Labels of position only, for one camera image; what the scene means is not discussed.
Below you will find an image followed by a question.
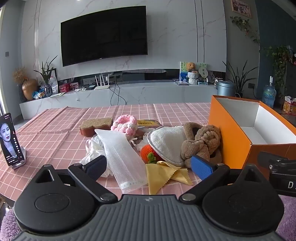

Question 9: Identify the pink checked tablecloth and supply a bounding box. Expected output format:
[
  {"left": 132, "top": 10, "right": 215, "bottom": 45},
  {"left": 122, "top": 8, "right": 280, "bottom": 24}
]
[{"left": 0, "top": 103, "right": 223, "bottom": 204}]

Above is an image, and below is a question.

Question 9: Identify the white plastic bag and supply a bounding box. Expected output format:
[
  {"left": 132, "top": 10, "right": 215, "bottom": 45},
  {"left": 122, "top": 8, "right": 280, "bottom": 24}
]
[{"left": 80, "top": 136, "right": 114, "bottom": 178}]

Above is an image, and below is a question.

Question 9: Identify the bronze round vase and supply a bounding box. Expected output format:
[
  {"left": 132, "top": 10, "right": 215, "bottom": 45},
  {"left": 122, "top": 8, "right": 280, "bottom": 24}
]
[{"left": 21, "top": 78, "right": 39, "bottom": 101}]

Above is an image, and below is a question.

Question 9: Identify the blue green painting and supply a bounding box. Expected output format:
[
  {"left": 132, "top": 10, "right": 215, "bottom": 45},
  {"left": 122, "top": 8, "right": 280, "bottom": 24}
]
[{"left": 180, "top": 61, "right": 190, "bottom": 82}]

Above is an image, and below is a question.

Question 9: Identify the trailing ivy plant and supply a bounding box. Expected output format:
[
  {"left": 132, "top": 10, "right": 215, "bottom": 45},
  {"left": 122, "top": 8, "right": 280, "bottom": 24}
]
[{"left": 263, "top": 45, "right": 293, "bottom": 98}]

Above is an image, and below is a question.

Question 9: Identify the brown plush toy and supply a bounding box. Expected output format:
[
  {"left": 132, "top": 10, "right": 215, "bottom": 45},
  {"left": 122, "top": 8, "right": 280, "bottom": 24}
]
[{"left": 180, "top": 122, "right": 223, "bottom": 169}]

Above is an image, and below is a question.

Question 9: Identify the black cable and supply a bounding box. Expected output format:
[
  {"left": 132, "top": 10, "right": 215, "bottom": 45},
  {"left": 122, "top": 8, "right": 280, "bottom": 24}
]
[{"left": 110, "top": 83, "right": 127, "bottom": 106}]

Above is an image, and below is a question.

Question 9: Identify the silver metal bin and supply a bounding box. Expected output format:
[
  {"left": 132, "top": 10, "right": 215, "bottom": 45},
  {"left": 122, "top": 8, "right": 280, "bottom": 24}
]
[{"left": 216, "top": 80, "right": 237, "bottom": 97}]

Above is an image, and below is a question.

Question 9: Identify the orange cardboard box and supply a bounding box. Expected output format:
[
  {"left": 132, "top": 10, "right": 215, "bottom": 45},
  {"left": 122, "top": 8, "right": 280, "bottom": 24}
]
[{"left": 208, "top": 95, "right": 296, "bottom": 171}]

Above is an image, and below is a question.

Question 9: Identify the yellow snack packet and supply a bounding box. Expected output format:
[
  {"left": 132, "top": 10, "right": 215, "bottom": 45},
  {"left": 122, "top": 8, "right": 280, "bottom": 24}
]
[{"left": 136, "top": 119, "right": 163, "bottom": 131}]

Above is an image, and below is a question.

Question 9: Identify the green plant in glass vase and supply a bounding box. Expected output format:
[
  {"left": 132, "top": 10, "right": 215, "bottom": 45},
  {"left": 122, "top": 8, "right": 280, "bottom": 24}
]
[{"left": 33, "top": 56, "right": 58, "bottom": 98}]

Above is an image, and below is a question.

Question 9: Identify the pink crocheted scrunchie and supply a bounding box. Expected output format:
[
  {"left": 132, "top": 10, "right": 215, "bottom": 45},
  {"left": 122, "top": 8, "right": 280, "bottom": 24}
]
[{"left": 110, "top": 114, "right": 138, "bottom": 135}]

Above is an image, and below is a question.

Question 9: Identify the black flat television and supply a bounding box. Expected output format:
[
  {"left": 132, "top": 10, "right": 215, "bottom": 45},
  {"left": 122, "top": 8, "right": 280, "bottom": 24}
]
[{"left": 60, "top": 6, "right": 148, "bottom": 67}]

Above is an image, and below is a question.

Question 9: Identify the white marble TV cabinet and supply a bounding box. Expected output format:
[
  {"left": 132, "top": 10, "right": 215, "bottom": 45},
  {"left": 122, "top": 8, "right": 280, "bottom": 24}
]
[{"left": 19, "top": 79, "right": 218, "bottom": 120}]

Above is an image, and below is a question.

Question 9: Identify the round white hand fan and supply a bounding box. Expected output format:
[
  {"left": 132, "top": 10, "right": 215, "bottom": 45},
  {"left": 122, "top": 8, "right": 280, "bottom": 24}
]
[{"left": 198, "top": 67, "right": 209, "bottom": 83}]

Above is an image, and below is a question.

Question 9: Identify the framed wall picture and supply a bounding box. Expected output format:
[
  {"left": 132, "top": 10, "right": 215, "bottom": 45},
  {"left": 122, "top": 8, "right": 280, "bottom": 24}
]
[{"left": 231, "top": 0, "right": 252, "bottom": 18}]

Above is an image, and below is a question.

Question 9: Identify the white terry bath mitt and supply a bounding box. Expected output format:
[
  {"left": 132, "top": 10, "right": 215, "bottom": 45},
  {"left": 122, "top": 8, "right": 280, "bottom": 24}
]
[{"left": 147, "top": 126, "right": 186, "bottom": 167}]

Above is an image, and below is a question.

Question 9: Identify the brown sponge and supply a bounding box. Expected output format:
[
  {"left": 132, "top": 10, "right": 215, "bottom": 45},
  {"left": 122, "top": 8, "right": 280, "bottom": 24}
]
[{"left": 79, "top": 118, "right": 114, "bottom": 136}]

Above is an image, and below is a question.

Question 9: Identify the orange crocheted fruit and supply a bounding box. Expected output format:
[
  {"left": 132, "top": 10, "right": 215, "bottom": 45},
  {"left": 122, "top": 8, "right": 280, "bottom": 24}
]
[{"left": 140, "top": 144, "right": 164, "bottom": 164}]

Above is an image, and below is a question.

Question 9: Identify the hanging vine plant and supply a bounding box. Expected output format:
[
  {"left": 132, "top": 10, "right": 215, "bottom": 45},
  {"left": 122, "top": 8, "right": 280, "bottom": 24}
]
[{"left": 230, "top": 16, "right": 261, "bottom": 45}]

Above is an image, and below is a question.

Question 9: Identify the white router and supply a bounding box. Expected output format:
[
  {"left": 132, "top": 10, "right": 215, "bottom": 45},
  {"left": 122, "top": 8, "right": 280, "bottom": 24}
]
[{"left": 94, "top": 72, "right": 110, "bottom": 90}]

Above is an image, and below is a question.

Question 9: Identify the silver phone stand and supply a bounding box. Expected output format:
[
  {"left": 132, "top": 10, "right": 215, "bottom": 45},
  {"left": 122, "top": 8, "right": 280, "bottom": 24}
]
[{"left": 10, "top": 146, "right": 26, "bottom": 170}]

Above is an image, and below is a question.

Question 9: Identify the dried flower bunch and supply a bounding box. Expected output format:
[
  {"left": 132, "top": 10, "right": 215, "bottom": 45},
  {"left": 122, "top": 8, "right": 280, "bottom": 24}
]
[{"left": 13, "top": 67, "right": 27, "bottom": 85}]

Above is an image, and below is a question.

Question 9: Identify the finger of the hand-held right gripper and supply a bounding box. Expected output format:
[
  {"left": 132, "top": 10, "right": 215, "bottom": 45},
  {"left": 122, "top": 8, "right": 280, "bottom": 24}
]
[{"left": 257, "top": 151, "right": 296, "bottom": 173}]

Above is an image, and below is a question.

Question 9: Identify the black smartphone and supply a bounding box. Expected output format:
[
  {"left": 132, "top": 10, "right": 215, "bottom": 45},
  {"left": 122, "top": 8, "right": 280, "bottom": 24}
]
[{"left": 0, "top": 113, "right": 25, "bottom": 167}]

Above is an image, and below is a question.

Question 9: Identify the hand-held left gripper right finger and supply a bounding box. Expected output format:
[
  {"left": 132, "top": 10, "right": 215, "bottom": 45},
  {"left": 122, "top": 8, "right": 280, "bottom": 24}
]
[{"left": 179, "top": 154, "right": 271, "bottom": 202}]

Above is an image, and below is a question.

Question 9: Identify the white knitted pot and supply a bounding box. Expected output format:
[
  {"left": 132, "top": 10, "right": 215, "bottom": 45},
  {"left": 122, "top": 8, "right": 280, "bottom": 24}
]
[{"left": 187, "top": 71, "right": 199, "bottom": 85}]

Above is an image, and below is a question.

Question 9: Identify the blue water bottle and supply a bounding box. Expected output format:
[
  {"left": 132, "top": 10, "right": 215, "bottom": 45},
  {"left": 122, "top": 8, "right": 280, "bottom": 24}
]
[{"left": 262, "top": 76, "right": 277, "bottom": 108}]

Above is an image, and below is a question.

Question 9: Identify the orange patterned carton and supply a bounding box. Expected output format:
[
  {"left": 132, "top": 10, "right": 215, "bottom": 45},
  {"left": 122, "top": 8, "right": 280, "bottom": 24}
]
[{"left": 282, "top": 96, "right": 296, "bottom": 115}]

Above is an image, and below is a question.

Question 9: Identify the clear bubble wrap bag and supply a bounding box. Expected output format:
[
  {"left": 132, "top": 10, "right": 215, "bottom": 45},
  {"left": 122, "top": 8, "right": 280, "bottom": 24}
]
[{"left": 94, "top": 129, "right": 148, "bottom": 193}]

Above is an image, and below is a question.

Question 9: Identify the potted long-leaf plant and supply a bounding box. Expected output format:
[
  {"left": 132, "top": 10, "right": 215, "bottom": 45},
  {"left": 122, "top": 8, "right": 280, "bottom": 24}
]
[{"left": 222, "top": 60, "right": 258, "bottom": 98}]

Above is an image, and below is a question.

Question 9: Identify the yellow cleaning cloth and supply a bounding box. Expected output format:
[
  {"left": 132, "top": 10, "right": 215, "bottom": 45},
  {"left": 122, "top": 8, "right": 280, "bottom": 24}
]
[{"left": 146, "top": 161, "right": 194, "bottom": 195}]

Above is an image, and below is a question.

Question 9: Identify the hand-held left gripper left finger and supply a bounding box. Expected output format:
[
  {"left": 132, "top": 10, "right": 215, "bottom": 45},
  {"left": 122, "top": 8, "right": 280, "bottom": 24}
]
[{"left": 30, "top": 155, "right": 119, "bottom": 204}]

